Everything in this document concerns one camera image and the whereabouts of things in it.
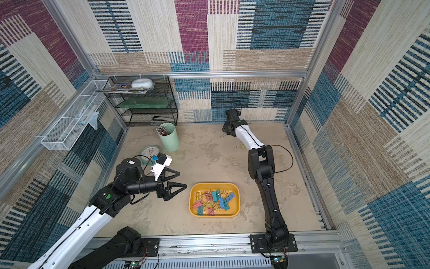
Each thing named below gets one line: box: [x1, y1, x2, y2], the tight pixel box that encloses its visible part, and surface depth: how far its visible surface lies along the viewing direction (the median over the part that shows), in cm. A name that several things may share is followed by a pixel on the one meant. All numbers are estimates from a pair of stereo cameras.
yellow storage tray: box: [188, 182, 241, 219], surface depth 86 cm
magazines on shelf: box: [95, 82, 156, 95], surface depth 82 cm
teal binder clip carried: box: [212, 189, 221, 202], surface depth 88 cm
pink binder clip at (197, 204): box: [192, 200, 203, 210], surface depth 85 cm
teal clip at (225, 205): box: [222, 198, 231, 211], surface depth 85 cm
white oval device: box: [131, 78, 154, 90], surface depth 91 cm
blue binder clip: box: [225, 192, 236, 202], surface depth 88 cm
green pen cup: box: [157, 122, 180, 153], surface depth 104 cm
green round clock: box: [139, 145, 161, 166], surface depth 105 cm
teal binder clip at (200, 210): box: [197, 205, 204, 216], surface depth 84 cm
